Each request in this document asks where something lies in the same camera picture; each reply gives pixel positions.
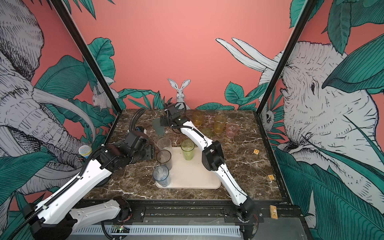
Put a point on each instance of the black front mounting rail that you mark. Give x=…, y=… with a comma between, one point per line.
x=209, y=209

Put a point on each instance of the tall green tumbler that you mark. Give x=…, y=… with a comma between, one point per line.
x=188, y=147

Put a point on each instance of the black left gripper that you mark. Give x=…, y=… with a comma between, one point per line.
x=150, y=149

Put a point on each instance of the frosted teal textured tumbler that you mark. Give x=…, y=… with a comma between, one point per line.
x=159, y=129

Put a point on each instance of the green lit circuit board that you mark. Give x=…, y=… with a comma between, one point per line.
x=120, y=229

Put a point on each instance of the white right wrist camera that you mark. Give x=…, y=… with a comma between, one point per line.
x=171, y=109

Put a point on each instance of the black corner frame post left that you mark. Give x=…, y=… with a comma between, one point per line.
x=64, y=15

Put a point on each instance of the short green tumbler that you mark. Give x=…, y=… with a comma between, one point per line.
x=207, y=132

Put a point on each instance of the tall amber tumbler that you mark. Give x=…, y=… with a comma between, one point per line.
x=219, y=123

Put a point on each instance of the tan cork block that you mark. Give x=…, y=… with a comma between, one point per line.
x=273, y=212

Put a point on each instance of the black corner frame post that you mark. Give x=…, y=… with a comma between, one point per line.
x=64, y=15
x=297, y=31

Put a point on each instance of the white ribbed vent strip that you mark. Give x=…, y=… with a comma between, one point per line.
x=159, y=230

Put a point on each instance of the short amber tumbler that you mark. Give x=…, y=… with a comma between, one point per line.
x=198, y=118

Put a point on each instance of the blue toy microphone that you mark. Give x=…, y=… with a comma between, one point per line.
x=85, y=151

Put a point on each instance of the pale blue tall tumbler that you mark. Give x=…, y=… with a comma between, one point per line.
x=161, y=175

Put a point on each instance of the short pink tumbler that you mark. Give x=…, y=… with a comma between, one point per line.
x=231, y=130

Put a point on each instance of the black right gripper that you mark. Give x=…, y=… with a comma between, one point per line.
x=163, y=119

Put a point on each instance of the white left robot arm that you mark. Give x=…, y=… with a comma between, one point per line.
x=56, y=218

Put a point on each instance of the black corner frame post right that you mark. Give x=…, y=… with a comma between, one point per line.
x=297, y=31

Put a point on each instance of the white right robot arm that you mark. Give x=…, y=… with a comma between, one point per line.
x=213, y=160

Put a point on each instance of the white plastic tray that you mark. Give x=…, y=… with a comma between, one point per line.
x=190, y=174

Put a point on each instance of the clear tall plastic tumbler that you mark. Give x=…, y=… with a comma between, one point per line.
x=165, y=144

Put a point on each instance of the smoky grey tall tumbler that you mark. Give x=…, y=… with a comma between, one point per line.
x=164, y=158

